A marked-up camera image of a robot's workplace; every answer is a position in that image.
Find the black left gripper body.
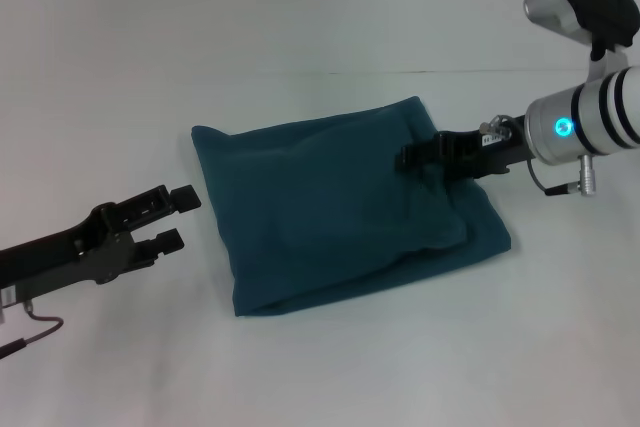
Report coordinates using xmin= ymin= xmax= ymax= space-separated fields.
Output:
xmin=0 ymin=199 xmax=156 ymax=306

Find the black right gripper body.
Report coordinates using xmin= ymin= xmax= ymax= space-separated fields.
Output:
xmin=433 ymin=116 xmax=534 ymax=184

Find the teal blue t-shirt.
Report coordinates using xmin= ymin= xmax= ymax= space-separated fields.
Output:
xmin=191 ymin=95 xmax=512 ymax=319

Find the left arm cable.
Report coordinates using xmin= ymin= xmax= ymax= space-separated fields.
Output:
xmin=0 ymin=299 xmax=64 ymax=361

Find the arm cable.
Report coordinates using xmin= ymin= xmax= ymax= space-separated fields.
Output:
xmin=525 ymin=153 xmax=594 ymax=199
xmin=0 ymin=299 xmax=64 ymax=361

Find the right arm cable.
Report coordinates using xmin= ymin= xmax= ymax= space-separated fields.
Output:
xmin=525 ymin=153 xmax=594 ymax=199

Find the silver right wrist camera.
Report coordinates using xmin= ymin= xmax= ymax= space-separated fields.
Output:
xmin=522 ymin=0 xmax=640 ymax=64

